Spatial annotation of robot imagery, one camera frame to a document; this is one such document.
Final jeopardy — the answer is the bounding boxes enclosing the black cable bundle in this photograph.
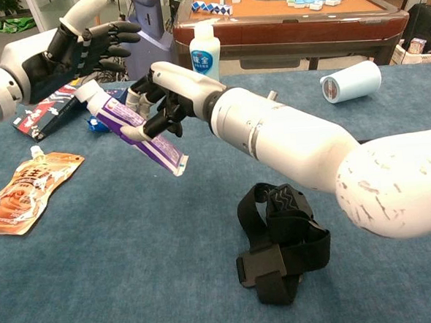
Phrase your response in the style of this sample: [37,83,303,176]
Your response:
[84,60,129,85]

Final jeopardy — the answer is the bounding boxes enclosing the blue table mat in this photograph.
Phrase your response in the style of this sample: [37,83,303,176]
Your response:
[0,62,431,323]

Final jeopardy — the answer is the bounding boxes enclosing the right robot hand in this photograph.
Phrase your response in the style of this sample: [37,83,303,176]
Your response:
[116,57,233,145]

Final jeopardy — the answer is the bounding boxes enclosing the small printed carton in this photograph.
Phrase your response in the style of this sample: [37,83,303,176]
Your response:
[407,37,426,55]

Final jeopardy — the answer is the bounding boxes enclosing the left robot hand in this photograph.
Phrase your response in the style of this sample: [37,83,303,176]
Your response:
[0,0,146,107]

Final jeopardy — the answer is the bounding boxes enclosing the black bag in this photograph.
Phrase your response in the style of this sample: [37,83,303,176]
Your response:
[397,2,431,65]

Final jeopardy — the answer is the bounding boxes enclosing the white purple toothpaste tube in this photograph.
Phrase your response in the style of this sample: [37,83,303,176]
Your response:
[75,74,191,183]

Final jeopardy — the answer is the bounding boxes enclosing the black elastic strap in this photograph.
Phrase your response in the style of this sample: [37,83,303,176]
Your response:
[231,178,335,308]

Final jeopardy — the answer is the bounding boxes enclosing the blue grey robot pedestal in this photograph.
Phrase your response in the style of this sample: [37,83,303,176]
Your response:
[118,0,178,82]

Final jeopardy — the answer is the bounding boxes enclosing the green bag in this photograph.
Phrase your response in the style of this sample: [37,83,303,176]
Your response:
[0,17,37,35]

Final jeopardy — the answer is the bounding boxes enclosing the blue white snake puzzle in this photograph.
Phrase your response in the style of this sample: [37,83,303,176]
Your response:
[190,0,234,18]

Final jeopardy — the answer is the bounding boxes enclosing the blue cookie packet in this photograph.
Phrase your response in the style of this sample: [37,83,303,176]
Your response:
[86,115,112,134]

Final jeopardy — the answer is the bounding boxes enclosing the light blue mug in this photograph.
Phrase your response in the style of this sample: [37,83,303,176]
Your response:
[318,59,384,105]

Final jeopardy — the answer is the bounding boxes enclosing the brown mahjong table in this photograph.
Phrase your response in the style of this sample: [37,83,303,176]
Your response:
[170,0,413,79]

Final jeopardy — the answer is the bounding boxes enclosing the white yogurt drink bottle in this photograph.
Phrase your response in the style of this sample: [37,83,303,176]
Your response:
[187,21,223,84]

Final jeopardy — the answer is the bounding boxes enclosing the orange spout pouch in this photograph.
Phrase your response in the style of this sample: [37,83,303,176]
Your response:
[0,142,90,237]

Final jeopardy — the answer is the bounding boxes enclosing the dark blue long box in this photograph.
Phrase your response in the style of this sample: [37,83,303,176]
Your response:
[101,85,132,104]

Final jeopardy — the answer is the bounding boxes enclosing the black red patterned box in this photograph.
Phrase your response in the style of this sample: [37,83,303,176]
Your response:
[9,83,91,145]

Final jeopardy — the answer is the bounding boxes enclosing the white storage crate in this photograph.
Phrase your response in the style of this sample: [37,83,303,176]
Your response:
[391,42,431,66]

